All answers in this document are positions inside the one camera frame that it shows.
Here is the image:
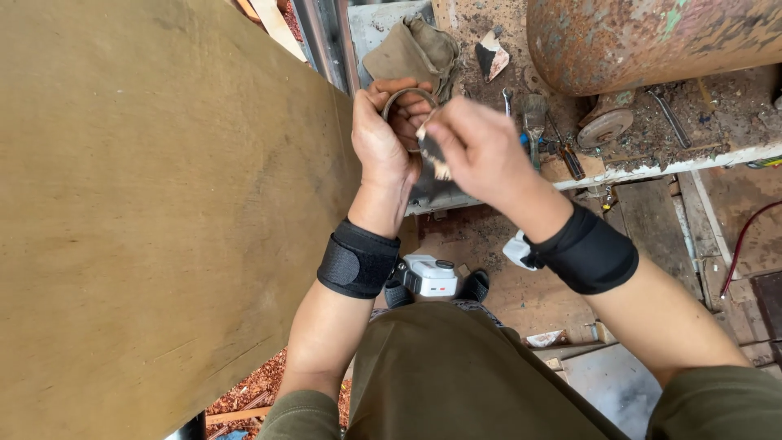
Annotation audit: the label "torn sandpaper scrap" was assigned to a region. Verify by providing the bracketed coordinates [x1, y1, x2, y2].
[474, 26, 511, 84]

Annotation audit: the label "worn sandpaper piece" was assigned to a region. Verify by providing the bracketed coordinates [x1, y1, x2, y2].
[415, 109, 455, 182]

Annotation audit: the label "red hose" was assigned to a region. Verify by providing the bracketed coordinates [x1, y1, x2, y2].
[720, 200, 782, 299]

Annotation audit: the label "long grey wrench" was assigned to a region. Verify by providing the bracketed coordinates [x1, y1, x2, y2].
[646, 87, 694, 150]

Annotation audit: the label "black wrist band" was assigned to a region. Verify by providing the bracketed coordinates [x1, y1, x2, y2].
[524, 203, 640, 296]
[316, 218, 402, 300]

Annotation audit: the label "grey metal ring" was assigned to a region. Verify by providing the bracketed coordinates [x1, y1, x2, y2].
[381, 87, 440, 154]

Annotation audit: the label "dark handled screwdriver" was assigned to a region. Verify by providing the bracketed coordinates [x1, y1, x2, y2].
[546, 112, 587, 182]

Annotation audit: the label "dirty paint brush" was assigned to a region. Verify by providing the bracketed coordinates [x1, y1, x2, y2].
[521, 93, 549, 171]

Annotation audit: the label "rusty metal tank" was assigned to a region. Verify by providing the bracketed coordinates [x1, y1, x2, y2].
[526, 0, 782, 98]

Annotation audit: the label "rusty tank wheel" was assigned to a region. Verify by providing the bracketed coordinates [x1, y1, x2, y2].
[576, 92, 637, 149]

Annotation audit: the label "pale wooden planks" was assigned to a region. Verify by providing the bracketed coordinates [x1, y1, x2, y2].
[235, 0, 308, 63]

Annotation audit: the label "black right wrist band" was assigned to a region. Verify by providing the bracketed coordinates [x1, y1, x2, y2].
[524, 203, 640, 296]

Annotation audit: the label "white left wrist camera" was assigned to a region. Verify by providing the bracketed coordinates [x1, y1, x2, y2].
[393, 254, 459, 299]

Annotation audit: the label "large brown plywood board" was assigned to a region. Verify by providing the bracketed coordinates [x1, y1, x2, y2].
[0, 0, 363, 440]

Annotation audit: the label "person's olive shirt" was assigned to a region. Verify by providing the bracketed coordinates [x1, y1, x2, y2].
[257, 301, 782, 440]

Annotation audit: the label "black left wrist band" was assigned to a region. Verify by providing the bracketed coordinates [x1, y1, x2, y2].
[316, 218, 402, 300]

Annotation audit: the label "person's left hand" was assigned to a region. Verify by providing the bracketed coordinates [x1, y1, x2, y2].
[351, 77, 437, 191]

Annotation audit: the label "grey metal frame post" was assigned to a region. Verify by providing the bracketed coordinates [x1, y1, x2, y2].
[290, 0, 362, 97]

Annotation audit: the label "person's right hand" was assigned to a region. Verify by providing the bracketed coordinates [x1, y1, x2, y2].
[422, 96, 575, 243]

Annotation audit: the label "dirty olive cloth glove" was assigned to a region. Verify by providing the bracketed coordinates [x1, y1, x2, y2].
[362, 15, 461, 103]

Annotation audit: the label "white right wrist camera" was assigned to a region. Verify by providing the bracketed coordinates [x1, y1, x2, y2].
[502, 230, 542, 271]

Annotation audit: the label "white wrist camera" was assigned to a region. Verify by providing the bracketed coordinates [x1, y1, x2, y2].
[393, 254, 459, 299]
[502, 230, 542, 271]

